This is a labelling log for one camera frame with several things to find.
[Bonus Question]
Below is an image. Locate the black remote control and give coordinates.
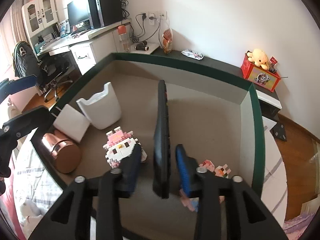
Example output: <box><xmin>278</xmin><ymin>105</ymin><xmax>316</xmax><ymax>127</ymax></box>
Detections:
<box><xmin>152</xmin><ymin>80</ymin><xmax>171</xmax><ymax>199</ymax></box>

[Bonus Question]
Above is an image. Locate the pink green storage box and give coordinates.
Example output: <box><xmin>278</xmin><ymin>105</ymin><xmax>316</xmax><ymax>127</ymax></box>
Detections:
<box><xmin>31</xmin><ymin>54</ymin><xmax>269</xmax><ymax>239</ymax></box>

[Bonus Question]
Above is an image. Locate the black office chair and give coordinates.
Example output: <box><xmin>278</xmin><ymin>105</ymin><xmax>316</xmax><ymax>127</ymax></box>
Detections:
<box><xmin>12</xmin><ymin>41</ymin><xmax>73</xmax><ymax>102</ymax></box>

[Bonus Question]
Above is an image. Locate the pink pillow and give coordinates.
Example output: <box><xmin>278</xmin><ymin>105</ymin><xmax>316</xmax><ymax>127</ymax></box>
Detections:
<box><xmin>283</xmin><ymin>213</ymin><xmax>315</xmax><ymax>240</ymax></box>

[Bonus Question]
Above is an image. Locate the pink donut block figure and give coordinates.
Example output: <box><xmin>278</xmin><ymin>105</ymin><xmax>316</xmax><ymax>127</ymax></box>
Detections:
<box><xmin>178</xmin><ymin>159</ymin><xmax>232</xmax><ymax>213</ymax></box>

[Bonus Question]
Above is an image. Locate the white square box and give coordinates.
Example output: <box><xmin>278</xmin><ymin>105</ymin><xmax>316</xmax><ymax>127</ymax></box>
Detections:
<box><xmin>53</xmin><ymin>104</ymin><xmax>90</xmax><ymax>142</ymax></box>

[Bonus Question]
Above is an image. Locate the copper metal cup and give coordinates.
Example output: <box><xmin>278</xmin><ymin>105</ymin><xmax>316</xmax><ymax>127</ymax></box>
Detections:
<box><xmin>41</xmin><ymin>129</ymin><xmax>82</xmax><ymax>174</ymax></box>

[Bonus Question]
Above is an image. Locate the white glass-door cabinet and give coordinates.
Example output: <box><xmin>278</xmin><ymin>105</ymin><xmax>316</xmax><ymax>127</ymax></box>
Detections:
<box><xmin>22</xmin><ymin>0</ymin><xmax>58</xmax><ymax>38</ymax></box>

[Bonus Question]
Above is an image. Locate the pink cat block figure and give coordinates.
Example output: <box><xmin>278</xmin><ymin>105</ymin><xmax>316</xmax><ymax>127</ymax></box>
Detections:
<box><xmin>103</xmin><ymin>126</ymin><xmax>141</xmax><ymax>168</ymax></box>

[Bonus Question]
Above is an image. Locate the white desk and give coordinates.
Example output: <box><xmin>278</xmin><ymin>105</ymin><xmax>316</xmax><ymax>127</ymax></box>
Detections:
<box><xmin>37</xmin><ymin>19</ymin><xmax>131</xmax><ymax>75</ymax></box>

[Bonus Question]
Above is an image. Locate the black bathroom scale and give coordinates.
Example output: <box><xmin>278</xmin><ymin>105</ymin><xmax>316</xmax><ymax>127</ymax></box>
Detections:
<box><xmin>271</xmin><ymin>122</ymin><xmax>287</xmax><ymax>141</ymax></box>

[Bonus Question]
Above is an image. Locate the black computer monitor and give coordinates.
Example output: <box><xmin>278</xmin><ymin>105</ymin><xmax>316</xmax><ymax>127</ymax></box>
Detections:
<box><xmin>67</xmin><ymin>0</ymin><xmax>91</xmax><ymax>33</ymax></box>

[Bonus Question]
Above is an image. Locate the black white TV cabinet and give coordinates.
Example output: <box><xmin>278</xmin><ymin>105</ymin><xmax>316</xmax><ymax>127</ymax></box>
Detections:
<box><xmin>152</xmin><ymin>48</ymin><xmax>282</xmax><ymax>121</ymax></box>

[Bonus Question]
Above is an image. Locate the black computer tower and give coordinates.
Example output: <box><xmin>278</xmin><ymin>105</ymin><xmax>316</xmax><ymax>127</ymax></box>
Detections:
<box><xmin>88</xmin><ymin>0</ymin><xmax>123</xmax><ymax>29</ymax></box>

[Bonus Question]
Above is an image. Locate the red-capped plastic bottle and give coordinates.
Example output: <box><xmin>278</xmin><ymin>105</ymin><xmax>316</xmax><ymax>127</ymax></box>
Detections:
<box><xmin>117</xmin><ymin>25</ymin><xmax>131</xmax><ymax>53</ymax></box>

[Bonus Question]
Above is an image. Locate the red cartoon storage box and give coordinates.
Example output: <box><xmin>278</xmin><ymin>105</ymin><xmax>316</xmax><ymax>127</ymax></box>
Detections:
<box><xmin>241</xmin><ymin>55</ymin><xmax>281</xmax><ymax>92</ymax></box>

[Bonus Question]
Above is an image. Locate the yellow octopus plush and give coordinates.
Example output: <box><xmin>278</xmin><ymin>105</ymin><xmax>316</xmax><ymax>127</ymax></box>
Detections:
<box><xmin>246</xmin><ymin>49</ymin><xmax>269</xmax><ymax>70</ymax></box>

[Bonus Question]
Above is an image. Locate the snack bag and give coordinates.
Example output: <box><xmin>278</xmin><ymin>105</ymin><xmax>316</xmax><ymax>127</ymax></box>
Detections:
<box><xmin>162</xmin><ymin>28</ymin><xmax>173</xmax><ymax>54</ymax></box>

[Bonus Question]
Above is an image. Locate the small patterned packet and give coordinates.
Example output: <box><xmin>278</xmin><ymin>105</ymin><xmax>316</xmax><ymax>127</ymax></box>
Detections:
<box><xmin>181</xmin><ymin>49</ymin><xmax>204</xmax><ymax>61</ymax></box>

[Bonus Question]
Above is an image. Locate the white wall power outlet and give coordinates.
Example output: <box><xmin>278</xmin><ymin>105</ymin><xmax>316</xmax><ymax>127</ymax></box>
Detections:
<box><xmin>145</xmin><ymin>10</ymin><xmax>168</xmax><ymax>25</ymax></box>

